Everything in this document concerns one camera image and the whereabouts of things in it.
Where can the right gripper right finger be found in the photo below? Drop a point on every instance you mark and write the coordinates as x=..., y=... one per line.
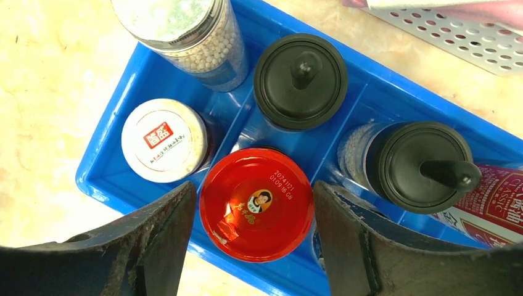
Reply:
x=366, y=253

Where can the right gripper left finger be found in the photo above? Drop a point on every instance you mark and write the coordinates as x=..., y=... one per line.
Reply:
x=141, y=253

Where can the black-capped squeeze bottle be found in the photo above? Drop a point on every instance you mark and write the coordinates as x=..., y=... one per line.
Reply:
x=300, y=81
x=424, y=167

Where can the white-lidded brown spice jar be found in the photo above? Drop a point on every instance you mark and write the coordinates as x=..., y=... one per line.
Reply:
x=164, y=140

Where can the red-lidded jar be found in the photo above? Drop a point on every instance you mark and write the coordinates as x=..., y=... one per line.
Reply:
x=256, y=205

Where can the tall dark sauce bottle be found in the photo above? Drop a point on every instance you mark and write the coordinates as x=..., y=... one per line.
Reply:
x=492, y=213

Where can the blue plastic divided tray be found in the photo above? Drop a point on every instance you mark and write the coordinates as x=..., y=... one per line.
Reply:
x=375, y=93

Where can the silver-lidded clear shaker bottle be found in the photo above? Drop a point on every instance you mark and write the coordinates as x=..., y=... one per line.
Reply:
x=199, y=37

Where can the small black cap bottle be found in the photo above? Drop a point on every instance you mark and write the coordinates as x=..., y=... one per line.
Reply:
x=318, y=241

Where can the white plastic basket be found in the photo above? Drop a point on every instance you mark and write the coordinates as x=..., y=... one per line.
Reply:
x=490, y=46

